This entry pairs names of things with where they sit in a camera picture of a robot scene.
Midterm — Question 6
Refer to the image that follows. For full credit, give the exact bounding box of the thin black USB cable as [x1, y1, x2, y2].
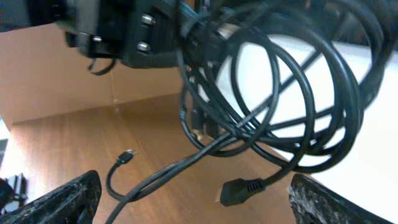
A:
[104, 49, 324, 224]

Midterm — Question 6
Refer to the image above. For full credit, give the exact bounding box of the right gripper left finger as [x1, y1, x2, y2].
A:
[1, 170, 102, 224]

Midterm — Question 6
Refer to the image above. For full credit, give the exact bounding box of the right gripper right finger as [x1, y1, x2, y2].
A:
[288, 174, 392, 224]

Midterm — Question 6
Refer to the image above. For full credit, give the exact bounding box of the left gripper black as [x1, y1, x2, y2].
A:
[52, 0, 198, 68]

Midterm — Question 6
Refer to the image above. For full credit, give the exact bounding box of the thick black USB cable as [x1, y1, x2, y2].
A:
[177, 0, 398, 208]

